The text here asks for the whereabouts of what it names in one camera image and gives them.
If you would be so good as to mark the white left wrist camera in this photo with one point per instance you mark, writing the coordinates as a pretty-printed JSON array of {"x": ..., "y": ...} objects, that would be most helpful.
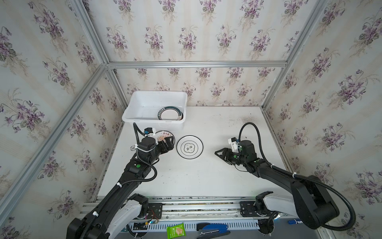
[{"x": 150, "y": 132}]

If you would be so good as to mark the aluminium frame top bar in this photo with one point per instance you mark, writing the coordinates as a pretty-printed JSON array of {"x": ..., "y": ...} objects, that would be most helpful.
[{"x": 195, "y": 64}]

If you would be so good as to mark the aluminium frame post left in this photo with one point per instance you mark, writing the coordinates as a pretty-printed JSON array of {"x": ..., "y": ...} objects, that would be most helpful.
[{"x": 98, "y": 50}]

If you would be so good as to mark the white plastic bin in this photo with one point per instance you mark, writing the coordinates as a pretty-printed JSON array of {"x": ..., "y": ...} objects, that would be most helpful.
[{"x": 145, "y": 105}]

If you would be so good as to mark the white plate black flower outline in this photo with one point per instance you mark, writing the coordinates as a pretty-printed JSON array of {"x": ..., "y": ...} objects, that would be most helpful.
[{"x": 190, "y": 147}]

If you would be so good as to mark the blue marker pen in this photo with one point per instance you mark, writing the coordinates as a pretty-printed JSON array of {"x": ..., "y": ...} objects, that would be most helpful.
[{"x": 294, "y": 222}]

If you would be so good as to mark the aluminium frame post right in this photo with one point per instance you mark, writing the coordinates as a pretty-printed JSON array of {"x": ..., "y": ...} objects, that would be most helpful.
[{"x": 303, "y": 36}]

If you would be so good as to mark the aluminium rail base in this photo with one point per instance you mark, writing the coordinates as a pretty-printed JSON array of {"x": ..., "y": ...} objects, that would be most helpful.
[{"x": 163, "y": 212}]

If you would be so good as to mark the green snack packet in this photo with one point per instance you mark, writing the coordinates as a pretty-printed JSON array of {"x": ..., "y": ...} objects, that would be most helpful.
[{"x": 176, "y": 231}]

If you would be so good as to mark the white plate orange fan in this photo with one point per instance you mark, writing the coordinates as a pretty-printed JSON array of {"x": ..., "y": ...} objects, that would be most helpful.
[{"x": 163, "y": 134}]

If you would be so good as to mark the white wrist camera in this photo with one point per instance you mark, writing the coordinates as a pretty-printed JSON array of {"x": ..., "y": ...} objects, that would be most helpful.
[
  {"x": 150, "y": 132},
  {"x": 235, "y": 144}
]

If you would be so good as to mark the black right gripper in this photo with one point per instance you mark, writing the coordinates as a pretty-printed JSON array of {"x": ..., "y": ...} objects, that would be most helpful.
[{"x": 231, "y": 156}]

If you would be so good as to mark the blue black stapler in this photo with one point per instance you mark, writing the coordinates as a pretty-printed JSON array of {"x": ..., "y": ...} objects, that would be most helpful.
[{"x": 211, "y": 231}]

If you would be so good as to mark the aluminium frame post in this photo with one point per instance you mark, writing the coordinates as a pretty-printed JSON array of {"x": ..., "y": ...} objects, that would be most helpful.
[
  {"x": 98, "y": 50},
  {"x": 303, "y": 36}
]

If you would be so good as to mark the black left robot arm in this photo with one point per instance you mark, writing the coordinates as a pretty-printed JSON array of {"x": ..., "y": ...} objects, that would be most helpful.
[{"x": 121, "y": 205}]

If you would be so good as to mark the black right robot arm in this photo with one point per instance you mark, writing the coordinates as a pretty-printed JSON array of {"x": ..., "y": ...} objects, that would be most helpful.
[{"x": 312, "y": 201}]

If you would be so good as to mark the green rimmed white plate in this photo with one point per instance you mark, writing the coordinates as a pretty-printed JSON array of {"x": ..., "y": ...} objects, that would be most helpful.
[{"x": 170, "y": 113}]

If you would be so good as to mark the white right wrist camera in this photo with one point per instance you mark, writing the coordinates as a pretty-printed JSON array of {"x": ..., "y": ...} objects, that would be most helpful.
[{"x": 235, "y": 144}]

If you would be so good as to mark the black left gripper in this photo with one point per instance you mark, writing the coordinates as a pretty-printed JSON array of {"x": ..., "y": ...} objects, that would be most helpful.
[{"x": 166, "y": 144}]

